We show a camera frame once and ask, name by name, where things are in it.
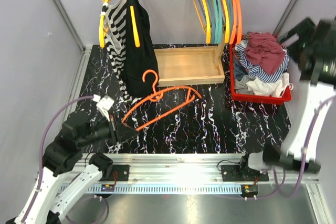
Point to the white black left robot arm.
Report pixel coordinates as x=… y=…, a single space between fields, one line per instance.
x=46 y=204

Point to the blue white striped tank top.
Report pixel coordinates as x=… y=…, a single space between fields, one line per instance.
x=257 y=70

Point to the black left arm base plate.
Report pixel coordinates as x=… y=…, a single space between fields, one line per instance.
x=121 y=172

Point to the wooden clothes rack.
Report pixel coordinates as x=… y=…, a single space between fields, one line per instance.
x=185 y=66

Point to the maroon tank top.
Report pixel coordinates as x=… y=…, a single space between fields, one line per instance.
x=263 y=50

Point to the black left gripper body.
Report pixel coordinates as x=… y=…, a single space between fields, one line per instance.
x=105 y=130

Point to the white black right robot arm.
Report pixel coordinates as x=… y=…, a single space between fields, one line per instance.
x=298 y=150

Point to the black white striped tank top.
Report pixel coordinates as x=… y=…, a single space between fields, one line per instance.
x=115 y=45

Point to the white slotted cable duct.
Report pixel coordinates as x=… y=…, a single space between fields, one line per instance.
x=165 y=189

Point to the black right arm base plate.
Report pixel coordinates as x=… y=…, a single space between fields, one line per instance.
x=233 y=173

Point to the red plastic bin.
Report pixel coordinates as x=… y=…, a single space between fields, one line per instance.
x=254 y=98

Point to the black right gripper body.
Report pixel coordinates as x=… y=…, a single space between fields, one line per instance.
x=304 y=30

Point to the pile of clothes in bin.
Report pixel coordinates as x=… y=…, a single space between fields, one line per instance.
x=245 y=84

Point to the yellow hanger under striped top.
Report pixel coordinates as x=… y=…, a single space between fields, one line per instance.
x=107 y=14

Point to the bundle of empty hangers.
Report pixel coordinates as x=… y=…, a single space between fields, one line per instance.
x=223 y=21

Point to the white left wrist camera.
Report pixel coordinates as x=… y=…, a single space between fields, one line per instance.
x=104 y=104

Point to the yellow hanger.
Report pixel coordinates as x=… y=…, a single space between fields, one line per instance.
x=134 y=27
x=107 y=14
x=203 y=17

